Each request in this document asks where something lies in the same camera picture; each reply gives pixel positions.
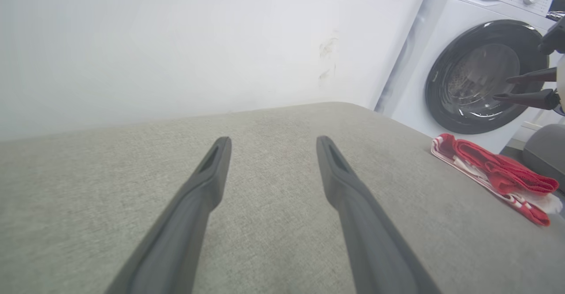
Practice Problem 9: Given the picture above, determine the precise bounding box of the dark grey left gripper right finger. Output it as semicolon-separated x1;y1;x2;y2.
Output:
316;135;442;294

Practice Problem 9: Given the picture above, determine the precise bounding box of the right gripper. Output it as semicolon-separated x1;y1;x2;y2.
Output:
492;16;565;117

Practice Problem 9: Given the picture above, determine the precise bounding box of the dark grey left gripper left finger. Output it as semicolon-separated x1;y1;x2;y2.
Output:
104;136;232;294

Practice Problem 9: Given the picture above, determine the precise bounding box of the red and white garment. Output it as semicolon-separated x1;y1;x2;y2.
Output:
430;133;563;227

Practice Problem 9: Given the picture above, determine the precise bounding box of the dark grey rounded furniture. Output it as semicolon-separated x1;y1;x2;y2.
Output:
522;123;565;194

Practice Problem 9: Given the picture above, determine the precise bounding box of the white Hisense washing machine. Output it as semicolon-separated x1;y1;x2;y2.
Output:
374;0;565;154

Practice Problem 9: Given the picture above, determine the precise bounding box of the black round washing machine door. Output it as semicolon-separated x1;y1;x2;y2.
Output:
425;19;551;135

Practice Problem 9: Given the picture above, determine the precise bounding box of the grey fabric sofa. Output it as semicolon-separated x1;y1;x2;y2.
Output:
0;102;565;294

